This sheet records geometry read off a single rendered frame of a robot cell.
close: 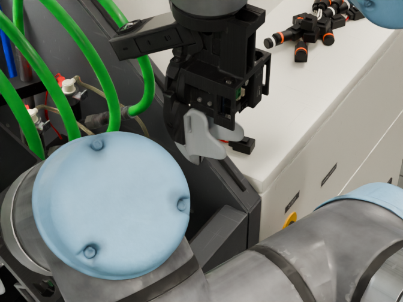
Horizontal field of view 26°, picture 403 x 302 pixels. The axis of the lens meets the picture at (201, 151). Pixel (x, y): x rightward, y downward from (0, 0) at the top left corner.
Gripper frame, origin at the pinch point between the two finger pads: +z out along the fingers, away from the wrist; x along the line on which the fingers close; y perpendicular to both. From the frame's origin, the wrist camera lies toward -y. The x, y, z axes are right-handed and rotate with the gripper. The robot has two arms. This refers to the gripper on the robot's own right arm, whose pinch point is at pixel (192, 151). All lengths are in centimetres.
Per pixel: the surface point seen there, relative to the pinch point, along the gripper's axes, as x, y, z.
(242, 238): 17.6, -2.9, 31.8
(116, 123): 3.6, -13.6, 4.8
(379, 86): 68, -3, 36
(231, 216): 17.1, -4.7, 27.7
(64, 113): -4.5, -14.1, -2.1
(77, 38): 3.5, -18.3, -6.2
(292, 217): 34, -3, 41
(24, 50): -4.5, -18.9, -8.9
